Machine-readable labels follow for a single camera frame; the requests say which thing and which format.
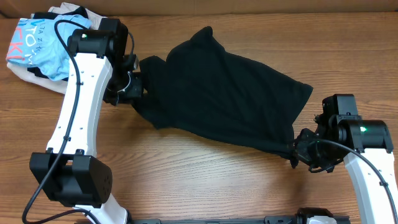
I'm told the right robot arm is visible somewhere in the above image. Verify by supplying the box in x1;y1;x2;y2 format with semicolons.
292;94;397;223

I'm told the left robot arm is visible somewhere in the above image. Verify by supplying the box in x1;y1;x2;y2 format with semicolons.
29;18;143;223

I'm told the light blue printed shirt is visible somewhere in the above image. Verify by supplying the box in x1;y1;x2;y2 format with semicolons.
6;15;91;81

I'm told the beige folded garment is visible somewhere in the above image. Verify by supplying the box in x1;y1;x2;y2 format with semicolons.
6;2;103;94

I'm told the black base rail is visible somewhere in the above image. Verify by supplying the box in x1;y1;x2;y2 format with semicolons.
129;216;297;224

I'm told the black t-shirt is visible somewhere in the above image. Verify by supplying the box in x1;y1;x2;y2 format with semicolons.
133;27;313;159

